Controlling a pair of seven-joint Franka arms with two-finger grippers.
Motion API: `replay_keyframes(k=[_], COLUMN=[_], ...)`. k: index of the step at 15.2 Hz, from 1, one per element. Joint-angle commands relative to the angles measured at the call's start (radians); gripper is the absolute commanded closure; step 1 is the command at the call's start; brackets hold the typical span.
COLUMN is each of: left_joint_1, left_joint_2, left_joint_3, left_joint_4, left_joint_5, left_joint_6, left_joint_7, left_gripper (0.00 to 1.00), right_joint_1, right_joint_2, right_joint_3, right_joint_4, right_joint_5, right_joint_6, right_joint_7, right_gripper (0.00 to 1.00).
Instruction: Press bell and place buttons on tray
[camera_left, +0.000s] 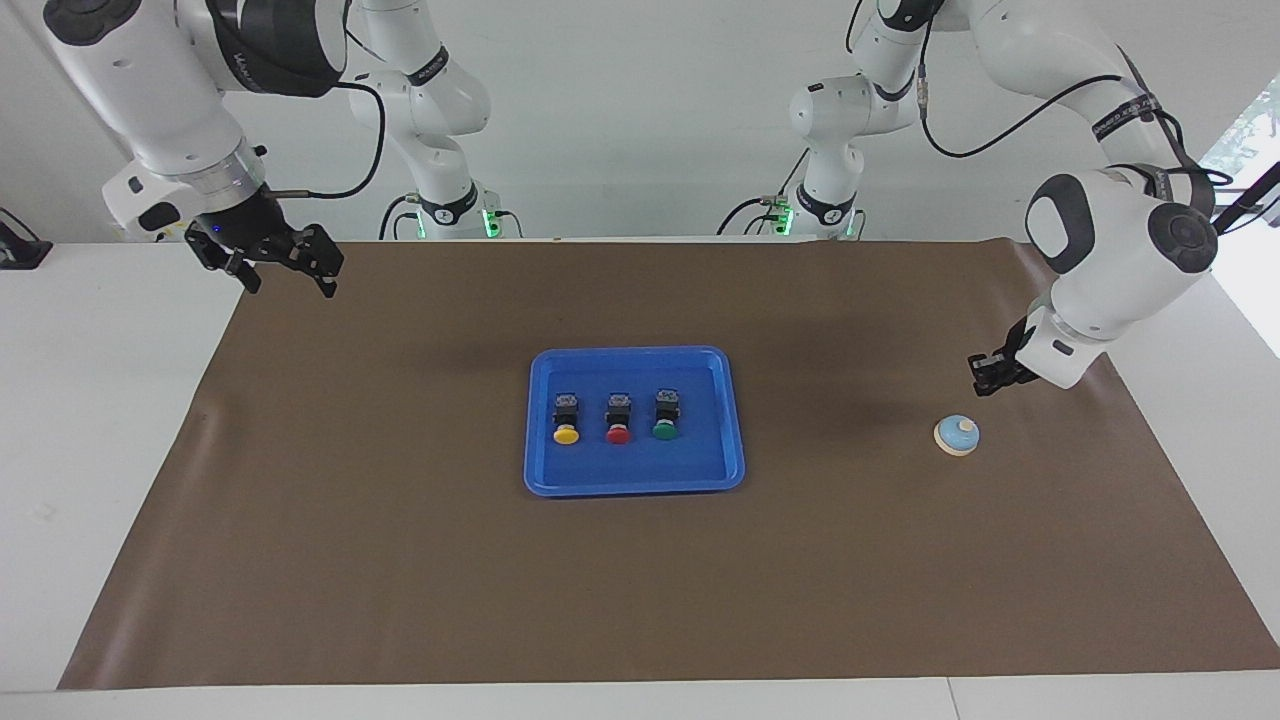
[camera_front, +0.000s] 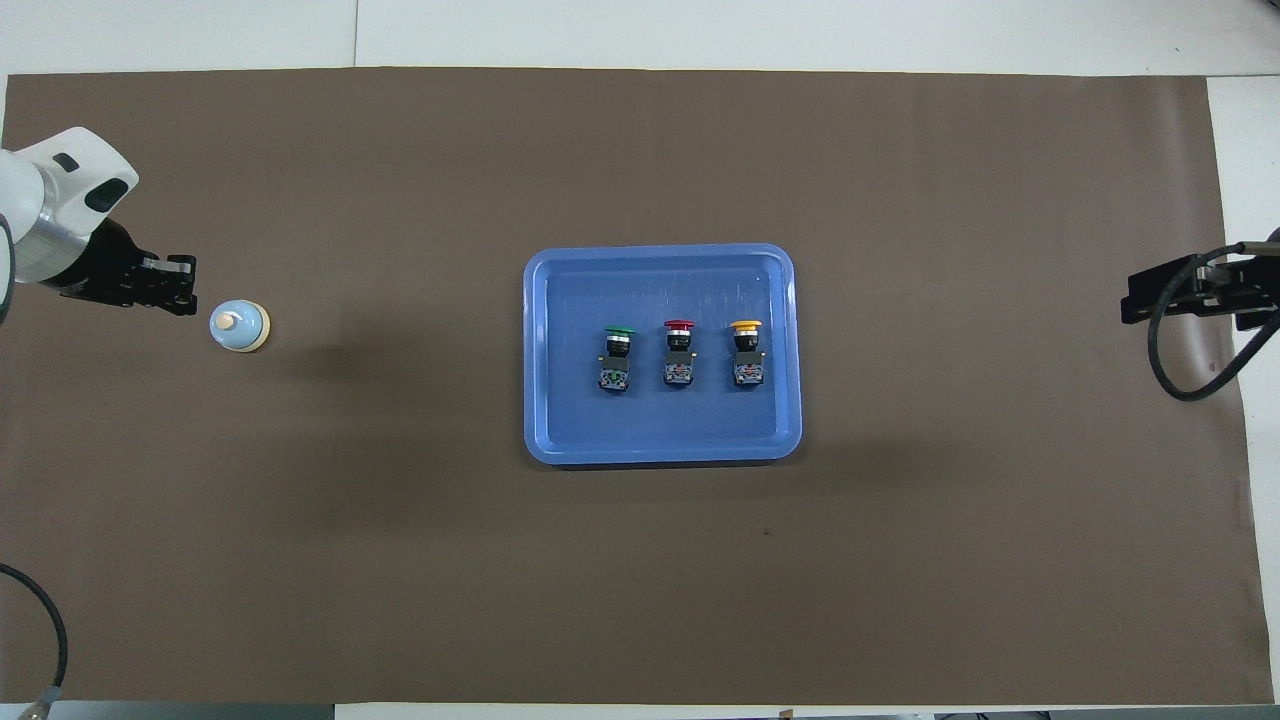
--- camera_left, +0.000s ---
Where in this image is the light blue desk bell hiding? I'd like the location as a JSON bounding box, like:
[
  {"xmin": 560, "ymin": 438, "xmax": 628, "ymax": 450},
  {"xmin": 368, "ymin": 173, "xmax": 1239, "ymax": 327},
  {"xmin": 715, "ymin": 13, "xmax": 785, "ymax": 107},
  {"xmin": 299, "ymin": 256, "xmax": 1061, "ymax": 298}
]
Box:
[{"xmin": 933, "ymin": 413, "xmax": 982, "ymax": 457}]

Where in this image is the blue plastic tray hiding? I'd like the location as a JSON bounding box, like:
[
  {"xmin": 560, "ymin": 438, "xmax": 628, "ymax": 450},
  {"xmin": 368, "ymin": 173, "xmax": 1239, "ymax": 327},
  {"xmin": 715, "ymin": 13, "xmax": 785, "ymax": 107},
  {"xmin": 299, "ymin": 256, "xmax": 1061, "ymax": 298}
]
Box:
[{"xmin": 524, "ymin": 346, "xmax": 747, "ymax": 498}]

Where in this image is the small black table clamp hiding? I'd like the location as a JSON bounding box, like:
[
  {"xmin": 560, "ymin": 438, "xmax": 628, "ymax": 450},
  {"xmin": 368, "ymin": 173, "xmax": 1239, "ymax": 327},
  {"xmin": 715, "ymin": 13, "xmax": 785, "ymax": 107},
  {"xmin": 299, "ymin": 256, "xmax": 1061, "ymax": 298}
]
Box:
[{"xmin": 0, "ymin": 208, "xmax": 53, "ymax": 271}]

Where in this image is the black angled stand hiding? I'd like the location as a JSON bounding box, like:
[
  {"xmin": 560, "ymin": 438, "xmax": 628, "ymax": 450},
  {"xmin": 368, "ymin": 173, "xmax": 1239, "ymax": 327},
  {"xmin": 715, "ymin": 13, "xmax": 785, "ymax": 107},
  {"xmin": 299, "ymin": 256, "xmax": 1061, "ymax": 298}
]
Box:
[{"xmin": 1212, "ymin": 160, "xmax": 1280, "ymax": 236}]

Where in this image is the bright window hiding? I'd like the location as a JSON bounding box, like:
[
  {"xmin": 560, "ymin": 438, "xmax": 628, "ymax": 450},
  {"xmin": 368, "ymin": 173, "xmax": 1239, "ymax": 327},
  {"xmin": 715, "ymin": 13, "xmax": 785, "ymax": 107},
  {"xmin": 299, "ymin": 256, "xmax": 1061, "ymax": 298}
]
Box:
[{"xmin": 1195, "ymin": 78, "xmax": 1280, "ymax": 216}]

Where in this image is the brown table mat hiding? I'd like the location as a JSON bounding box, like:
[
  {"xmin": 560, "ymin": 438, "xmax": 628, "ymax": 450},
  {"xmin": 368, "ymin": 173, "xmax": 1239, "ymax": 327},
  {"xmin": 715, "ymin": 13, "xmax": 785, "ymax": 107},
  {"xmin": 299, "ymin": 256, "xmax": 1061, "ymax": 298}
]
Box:
[{"xmin": 58, "ymin": 238, "xmax": 1280, "ymax": 691}]

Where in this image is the black right base cable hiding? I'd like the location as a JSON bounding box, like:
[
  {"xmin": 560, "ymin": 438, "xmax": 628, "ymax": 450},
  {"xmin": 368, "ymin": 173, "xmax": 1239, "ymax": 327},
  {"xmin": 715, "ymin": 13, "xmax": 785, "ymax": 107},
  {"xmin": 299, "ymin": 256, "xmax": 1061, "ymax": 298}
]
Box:
[{"xmin": 378, "ymin": 193, "xmax": 426, "ymax": 241}]

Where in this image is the black base cable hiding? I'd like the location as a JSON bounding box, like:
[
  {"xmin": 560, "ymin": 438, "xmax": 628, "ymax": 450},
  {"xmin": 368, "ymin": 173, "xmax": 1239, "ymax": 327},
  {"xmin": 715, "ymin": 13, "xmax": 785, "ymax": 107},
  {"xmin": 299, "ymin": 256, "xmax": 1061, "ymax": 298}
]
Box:
[
  {"xmin": 378, "ymin": 193, "xmax": 426, "ymax": 241},
  {"xmin": 716, "ymin": 150, "xmax": 813, "ymax": 237}
]

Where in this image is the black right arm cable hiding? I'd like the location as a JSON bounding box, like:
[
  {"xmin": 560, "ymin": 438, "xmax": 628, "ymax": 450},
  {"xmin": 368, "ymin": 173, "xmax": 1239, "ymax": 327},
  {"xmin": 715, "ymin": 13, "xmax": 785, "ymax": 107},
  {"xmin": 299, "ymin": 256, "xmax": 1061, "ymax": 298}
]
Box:
[{"xmin": 275, "ymin": 80, "xmax": 388, "ymax": 199}]

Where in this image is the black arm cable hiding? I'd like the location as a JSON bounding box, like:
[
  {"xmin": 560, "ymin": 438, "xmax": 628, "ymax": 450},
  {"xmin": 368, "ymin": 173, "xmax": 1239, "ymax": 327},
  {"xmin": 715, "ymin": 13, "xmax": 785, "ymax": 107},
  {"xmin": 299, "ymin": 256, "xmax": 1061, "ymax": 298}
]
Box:
[
  {"xmin": 915, "ymin": 30, "xmax": 1236, "ymax": 191},
  {"xmin": 275, "ymin": 80, "xmax": 388, "ymax": 199}
]

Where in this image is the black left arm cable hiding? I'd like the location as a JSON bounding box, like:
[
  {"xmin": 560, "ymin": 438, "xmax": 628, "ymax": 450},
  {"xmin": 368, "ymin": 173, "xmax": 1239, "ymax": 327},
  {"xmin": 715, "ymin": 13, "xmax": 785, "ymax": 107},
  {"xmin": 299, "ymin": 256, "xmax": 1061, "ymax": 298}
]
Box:
[{"xmin": 915, "ymin": 30, "xmax": 1236, "ymax": 191}]

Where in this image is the black left base cable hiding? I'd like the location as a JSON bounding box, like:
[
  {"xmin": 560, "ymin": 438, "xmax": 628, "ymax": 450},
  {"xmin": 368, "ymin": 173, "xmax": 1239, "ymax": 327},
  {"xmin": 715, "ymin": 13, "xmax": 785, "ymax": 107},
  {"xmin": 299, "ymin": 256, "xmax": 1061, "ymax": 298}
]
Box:
[{"xmin": 716, "ymin": 150, "xmax": 813, "ymax": 237}]

